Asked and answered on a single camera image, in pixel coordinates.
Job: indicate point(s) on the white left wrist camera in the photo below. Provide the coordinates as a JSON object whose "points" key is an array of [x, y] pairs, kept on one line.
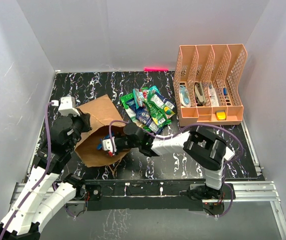
{"points": [[67, 106]]}

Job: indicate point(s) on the blue white tape dispenser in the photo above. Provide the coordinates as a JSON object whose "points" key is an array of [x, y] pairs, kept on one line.
{"points": [[184, 96]]}

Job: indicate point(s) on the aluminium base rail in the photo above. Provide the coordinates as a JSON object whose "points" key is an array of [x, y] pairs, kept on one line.
{"points": [[98, 195]]}

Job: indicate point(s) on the yellow small object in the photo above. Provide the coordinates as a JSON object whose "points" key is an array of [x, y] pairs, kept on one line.
{"points": [[220, 115]]}

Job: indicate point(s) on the small blue snack packet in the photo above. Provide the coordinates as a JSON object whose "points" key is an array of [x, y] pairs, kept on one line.
{"points": [[106, 143]]}

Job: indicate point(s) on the grey stapler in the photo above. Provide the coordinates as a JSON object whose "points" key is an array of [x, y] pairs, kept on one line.
{"points": [[199, 93]]}

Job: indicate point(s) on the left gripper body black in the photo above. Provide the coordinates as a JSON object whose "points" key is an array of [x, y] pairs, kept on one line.
{"points": [[78, 123]]}

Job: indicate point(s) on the blue small connector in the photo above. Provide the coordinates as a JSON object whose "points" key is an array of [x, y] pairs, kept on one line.
{"points": [[225, 92]]}

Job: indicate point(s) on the pink tape strip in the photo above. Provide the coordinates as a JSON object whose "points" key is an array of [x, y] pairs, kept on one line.
{"points": [[154, 69]]}

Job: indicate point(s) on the orange plastic desk organizer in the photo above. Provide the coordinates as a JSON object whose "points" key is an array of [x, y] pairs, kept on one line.
{"points": [[220, 65]]}

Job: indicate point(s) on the dark blue snack bag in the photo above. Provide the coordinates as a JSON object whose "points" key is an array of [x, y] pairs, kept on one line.
{"points": [[135, 107]]}

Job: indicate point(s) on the white small packet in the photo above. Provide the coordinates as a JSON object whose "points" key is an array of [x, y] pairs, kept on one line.
{"points": [[213, 96]]}

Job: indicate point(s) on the blue white snack bag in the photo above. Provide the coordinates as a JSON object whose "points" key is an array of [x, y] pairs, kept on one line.
{"points": [[154, 118]]}

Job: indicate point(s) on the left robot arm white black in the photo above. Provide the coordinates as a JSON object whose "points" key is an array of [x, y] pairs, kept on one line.
{"points": [[32, 211]]}

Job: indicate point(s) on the green white snack bag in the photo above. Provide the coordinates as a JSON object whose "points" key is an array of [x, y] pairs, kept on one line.
{"points": [[161, 108]]}

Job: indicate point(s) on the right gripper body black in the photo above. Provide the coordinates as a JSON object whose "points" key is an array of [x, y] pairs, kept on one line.
{"points": [[125, 143]]}

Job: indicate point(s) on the brown paper bag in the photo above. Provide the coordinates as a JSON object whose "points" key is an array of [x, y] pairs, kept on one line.
{"points": [[102, 111]]}

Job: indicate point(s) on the green Chuba cassava chips bag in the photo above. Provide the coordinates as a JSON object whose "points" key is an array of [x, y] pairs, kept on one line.
{"points": [[132, 112]]}

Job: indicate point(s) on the teal red candy bag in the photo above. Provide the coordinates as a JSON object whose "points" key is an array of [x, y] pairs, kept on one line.
{"points": [[140, 95]]}

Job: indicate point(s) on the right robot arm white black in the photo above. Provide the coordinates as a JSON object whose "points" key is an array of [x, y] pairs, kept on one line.
{"points": [[206, 148]]}

